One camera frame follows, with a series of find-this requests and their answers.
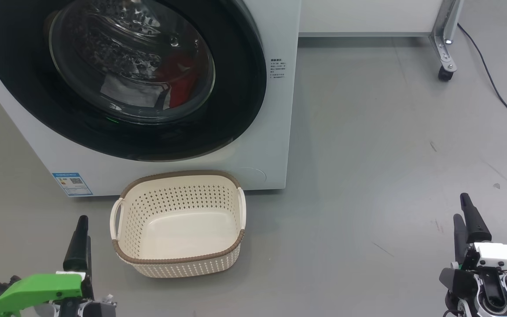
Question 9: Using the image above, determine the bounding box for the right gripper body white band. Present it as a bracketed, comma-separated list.
[439, 242, 507, 304]

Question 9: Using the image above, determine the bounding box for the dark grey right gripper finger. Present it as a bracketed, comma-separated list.
[459, 193, 492, 244]
[453, 214, 470, 265]

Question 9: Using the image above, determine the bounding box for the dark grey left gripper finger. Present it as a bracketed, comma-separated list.
[63, 216, 89, 271]
[85, 236, 95, 300]

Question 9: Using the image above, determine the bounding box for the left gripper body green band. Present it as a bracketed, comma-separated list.
[0, 271, 118, 317]

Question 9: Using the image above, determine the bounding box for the white garment with red trim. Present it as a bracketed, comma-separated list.
[100, 75, 159, 108]

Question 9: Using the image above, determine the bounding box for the washing machine glass door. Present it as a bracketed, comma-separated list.
[0, 0, 267, 162]

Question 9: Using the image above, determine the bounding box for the cream perforated laundry basket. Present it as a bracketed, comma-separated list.
[110, 170, 247, 279]

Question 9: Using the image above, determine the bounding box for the white front-load washing machine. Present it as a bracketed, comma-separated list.
[0, 0, 301, 197]

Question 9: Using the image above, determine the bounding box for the blue energy label sticker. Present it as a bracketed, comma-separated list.
[52, 172, 93, 197]

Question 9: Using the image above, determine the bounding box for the black text warning label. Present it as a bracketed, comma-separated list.
[270, 57, 287, 85]

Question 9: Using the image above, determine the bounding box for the black floor cable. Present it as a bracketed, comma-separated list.
[457, 23, 507, 141]

